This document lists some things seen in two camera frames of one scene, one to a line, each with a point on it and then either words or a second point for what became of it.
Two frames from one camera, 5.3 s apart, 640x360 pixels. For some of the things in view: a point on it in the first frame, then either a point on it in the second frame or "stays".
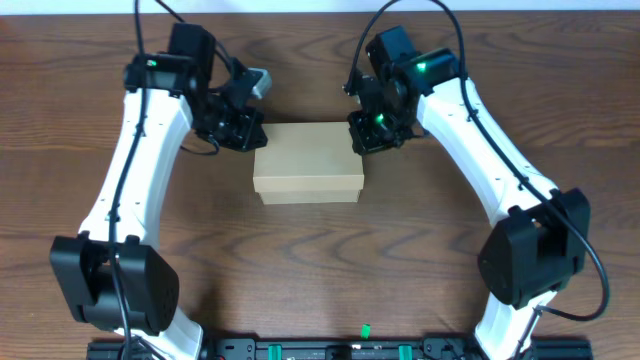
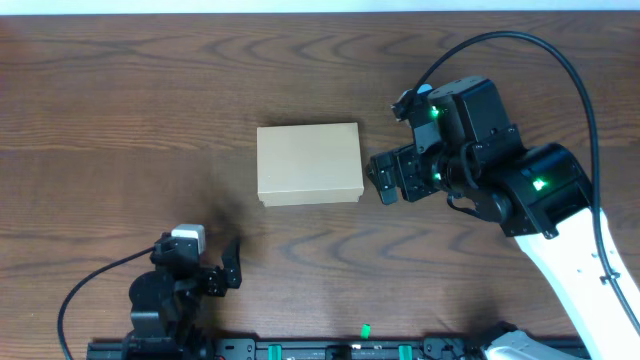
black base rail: x=343 y=349 stays
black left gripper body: x=242 y=132 → x=216 y=281
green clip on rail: x=365 y=330 stays
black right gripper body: x=368 y=134 → x=403 y=173
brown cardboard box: x=308 y=163 stays
